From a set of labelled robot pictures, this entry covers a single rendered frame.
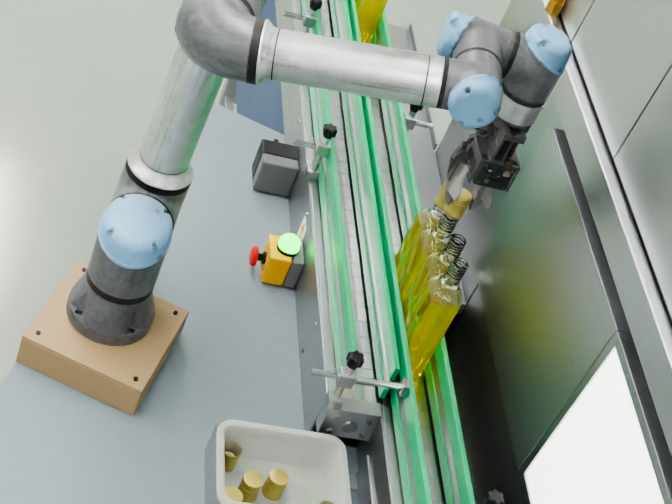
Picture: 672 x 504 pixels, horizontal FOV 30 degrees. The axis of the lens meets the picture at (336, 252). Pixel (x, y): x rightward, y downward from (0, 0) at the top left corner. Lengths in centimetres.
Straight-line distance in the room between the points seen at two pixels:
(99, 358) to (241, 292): 40
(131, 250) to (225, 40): 42
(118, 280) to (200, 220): 50
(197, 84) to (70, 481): 66
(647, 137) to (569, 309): 29
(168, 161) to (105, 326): 30
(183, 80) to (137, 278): 33
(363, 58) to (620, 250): 47
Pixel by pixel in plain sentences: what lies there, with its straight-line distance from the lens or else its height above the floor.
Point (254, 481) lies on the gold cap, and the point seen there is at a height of 81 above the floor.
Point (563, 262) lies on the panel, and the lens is 202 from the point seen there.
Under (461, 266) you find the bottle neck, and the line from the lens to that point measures 210.
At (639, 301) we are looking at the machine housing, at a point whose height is 138.
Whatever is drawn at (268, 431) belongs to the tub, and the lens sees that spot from 211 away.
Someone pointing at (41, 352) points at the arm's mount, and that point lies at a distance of 216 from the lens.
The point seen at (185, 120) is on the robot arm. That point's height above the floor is 119.
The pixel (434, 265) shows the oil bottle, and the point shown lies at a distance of 214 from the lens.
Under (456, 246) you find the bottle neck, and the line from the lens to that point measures 212.
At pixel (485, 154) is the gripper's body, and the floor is 132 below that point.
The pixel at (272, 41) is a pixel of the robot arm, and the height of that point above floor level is 145.
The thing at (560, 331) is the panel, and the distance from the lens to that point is 199.
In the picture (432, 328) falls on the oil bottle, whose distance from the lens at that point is 215.
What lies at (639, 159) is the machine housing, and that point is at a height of 145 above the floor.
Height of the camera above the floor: 241
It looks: 40 degrees down
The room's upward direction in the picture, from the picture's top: 25 degrees clockwise
